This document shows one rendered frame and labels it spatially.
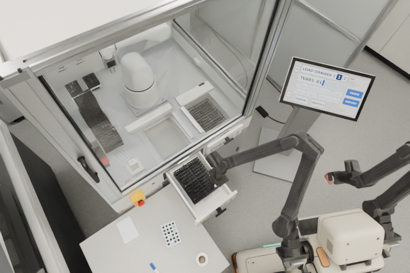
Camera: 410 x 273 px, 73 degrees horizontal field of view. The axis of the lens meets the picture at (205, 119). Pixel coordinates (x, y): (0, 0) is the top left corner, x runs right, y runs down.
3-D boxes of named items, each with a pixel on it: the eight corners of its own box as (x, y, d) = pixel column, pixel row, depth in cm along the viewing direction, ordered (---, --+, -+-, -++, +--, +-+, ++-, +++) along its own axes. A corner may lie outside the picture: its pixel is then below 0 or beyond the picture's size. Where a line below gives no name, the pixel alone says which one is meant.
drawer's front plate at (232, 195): (235, 197, 166) (238, 192, 157) (196, 226, 156) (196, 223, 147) (233, 195, 167) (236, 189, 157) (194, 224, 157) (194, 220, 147)
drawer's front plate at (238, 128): (241, 133, 189) (243, 124, 180) (207, 155, 179) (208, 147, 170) (239, 131, 190) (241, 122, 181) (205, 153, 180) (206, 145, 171)
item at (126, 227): (140, 236, 158) (139, 235, 156) (125, 244, 155) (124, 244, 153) (130, 216, 163) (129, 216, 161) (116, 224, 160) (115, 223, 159)
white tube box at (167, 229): (182, 242, 157) (181, 241, 153) (167, 248, 155) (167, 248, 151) (174, 221, 162) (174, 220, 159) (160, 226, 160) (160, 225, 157)
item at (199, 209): (231, 195, 165) (233, 192, 160) (196, 222, 156) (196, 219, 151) (193, 146, 181) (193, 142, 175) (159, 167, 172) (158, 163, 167)
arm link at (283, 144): (299, 147, 104) (310, 141, 112) (293, 133, 104) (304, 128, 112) (219, 172, 132) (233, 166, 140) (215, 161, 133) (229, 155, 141)
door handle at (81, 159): (103, 183, 112) (88, 165, 96) (97, 186, 111) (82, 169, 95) (97, 173, 114) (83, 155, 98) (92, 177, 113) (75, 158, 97)
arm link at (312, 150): (322, 147, 98) (331, 141, 106) (288, 131, 106) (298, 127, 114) (285, 242, 114) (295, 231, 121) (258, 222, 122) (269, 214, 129)
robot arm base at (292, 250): (283, 262, 113) (310, 257, 115) (282, 244, 112) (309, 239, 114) (274, 250, 122) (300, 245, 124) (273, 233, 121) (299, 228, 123)
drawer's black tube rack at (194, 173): (218, 188, 166) (219, 185, 161) (194, 206, 160) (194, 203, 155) (196, 160, 175) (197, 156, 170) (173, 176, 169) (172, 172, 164)
